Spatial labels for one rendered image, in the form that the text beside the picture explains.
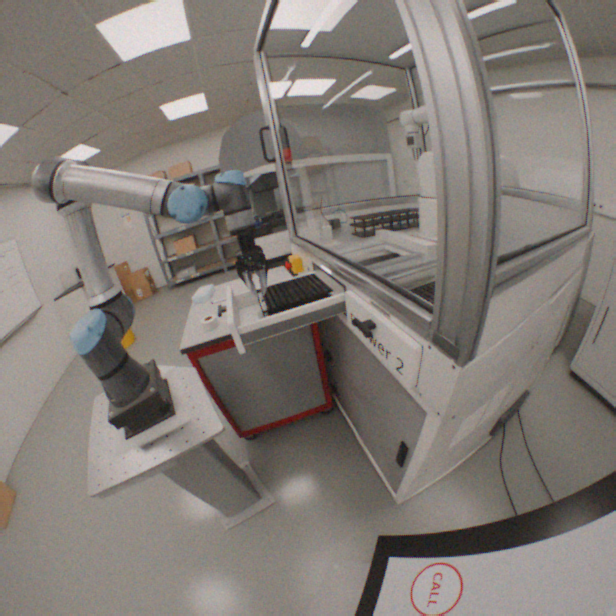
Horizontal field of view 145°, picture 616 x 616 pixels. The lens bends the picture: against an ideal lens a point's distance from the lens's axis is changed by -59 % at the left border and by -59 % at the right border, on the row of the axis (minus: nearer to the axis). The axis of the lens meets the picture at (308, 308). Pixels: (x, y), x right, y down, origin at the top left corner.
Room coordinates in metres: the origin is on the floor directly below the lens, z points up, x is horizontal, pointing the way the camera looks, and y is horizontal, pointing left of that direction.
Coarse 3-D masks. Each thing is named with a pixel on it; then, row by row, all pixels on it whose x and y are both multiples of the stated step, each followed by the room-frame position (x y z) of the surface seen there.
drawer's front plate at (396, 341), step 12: (348, 300) 0.54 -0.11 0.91; (360, 300) 0.50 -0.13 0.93; (348, 312) 0.55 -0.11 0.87; (360, 312) 0.48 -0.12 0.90; (372, 312) 0.43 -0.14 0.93; (348, 324) 0.56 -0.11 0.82; (384, 324) 0.38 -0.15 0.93; (360, 336) 0.49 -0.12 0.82; (384, 336) 0.38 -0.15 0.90; (396, 336) 0.34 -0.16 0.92; (408, 336) 0.32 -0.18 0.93; (372, 348) 0.43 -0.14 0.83; (384, 348) 0.38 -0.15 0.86; (396, 348) 0.34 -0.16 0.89; (408, 348) 0.30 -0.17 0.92; (420, 348) 0.29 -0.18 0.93; (384, 360) 0.38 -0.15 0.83; (396, 360) 0.34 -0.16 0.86; (408, 360) 0.30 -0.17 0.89; (420, 360) 0.29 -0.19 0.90; (396, 372) 0.33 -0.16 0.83; (408, 372) 0.29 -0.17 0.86; (408, 384) 0.29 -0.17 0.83
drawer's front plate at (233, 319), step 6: (228, 288) 0.77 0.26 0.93; (228, 294) 0.71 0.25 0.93; (228, 300) 0.66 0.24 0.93; (234, 300) 0.74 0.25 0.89; (228, 306) 0.62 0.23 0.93; (234, 306) 0.67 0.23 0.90; (228, 312) 0.58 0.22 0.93; (234, 312) 0.62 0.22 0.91; (228, 318) 0.54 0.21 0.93; (234, 318) 0.56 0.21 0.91; (228, 324) 0.52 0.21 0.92; (234, 324) 0.52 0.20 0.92; (240, 324) 0.66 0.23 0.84; (234, 330) 0.52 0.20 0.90; (234, 336) 0.52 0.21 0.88; (240, 342) 0.52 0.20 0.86; (240, 348) 0.52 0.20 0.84
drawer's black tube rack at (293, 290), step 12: (312, 276) 0.79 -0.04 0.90; (276, 288) 0.74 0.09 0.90; (288, 288) 0.72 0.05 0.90; (300, 288) 0.71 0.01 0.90; (312, 288) 0.69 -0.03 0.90; (324, 288) 0.67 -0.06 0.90; (276, 300) 0.65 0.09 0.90; (288, 300) 0.64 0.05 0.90; (300, 300) 0.62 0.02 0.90; (312, 300) 0.66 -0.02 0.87; (276, 312) 0.63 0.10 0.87
